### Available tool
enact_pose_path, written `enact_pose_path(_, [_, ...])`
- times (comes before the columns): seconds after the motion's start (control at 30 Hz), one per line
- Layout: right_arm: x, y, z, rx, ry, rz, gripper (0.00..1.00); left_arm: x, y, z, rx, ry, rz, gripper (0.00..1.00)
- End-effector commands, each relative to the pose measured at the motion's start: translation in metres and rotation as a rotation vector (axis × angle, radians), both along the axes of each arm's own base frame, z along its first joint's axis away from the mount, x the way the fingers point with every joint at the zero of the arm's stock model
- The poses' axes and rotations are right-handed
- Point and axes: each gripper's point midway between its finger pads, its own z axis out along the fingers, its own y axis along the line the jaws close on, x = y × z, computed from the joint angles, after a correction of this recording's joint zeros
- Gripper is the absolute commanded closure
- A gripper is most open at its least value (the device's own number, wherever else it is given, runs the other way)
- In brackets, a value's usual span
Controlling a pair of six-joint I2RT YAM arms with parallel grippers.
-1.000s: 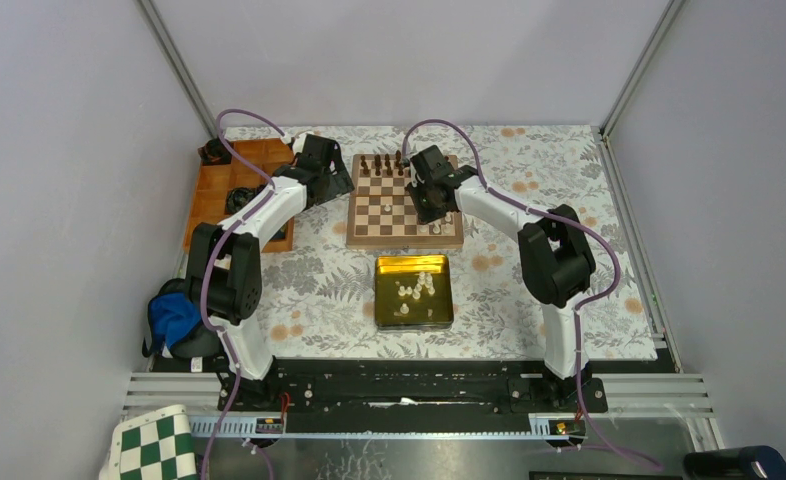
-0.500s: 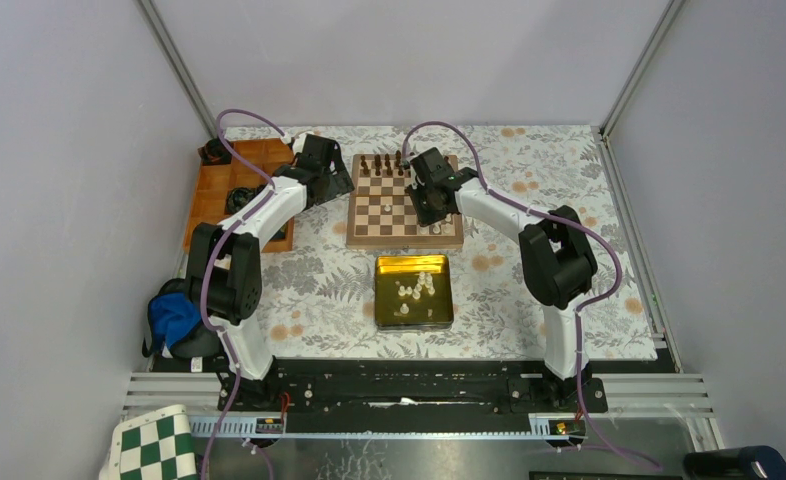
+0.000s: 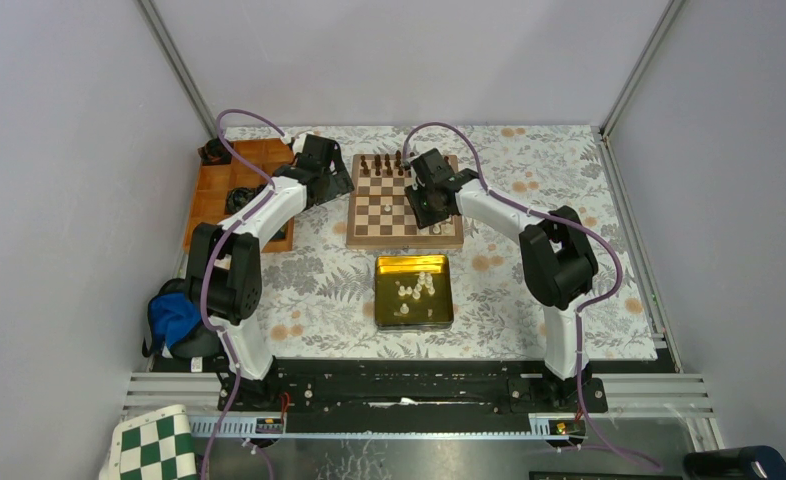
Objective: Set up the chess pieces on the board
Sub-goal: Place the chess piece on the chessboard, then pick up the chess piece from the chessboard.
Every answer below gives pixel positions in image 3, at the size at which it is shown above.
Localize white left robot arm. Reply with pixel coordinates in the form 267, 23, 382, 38
185, 133, 354, 411

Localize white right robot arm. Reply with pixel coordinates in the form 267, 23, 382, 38
403, 149, 599, 412

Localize wooden chess board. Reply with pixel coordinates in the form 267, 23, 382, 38
346, 152, 464, 250

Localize green white chess mat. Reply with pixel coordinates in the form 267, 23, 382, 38
98, 404, 199, 480

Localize dark rook left corner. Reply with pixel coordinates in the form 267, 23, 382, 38
360, 156, 370, 177

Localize floral patterned table mat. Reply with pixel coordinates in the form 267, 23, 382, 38
250, 125, 658, 361

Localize blue yellow rolled tie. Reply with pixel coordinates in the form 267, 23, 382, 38
225, 185, 262, 215

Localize gold metal tin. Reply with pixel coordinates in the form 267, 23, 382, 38
374, 254, 455, 331

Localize dark floral rolled tie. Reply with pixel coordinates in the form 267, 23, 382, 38
198, 138, 232, 167

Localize wooden compartment tray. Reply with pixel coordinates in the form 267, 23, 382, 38
183, 138, 292, 252

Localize blue black cloth bag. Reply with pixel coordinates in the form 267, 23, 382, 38
141, 278, 222, 360

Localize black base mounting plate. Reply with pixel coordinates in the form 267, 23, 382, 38
216, 359, 608, 434

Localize black cylinder bottle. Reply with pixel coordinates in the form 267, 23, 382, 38
683, 445, 786, 480

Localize aluminium frame rail right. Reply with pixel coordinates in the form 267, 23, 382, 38
591, 0, 689, 372

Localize aluminium frame rail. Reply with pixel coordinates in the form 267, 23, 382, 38
591, 0, 689, 372
134, 0, 217, 137

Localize aluminium frame rail left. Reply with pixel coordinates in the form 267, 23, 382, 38
134, 0, 217, 137

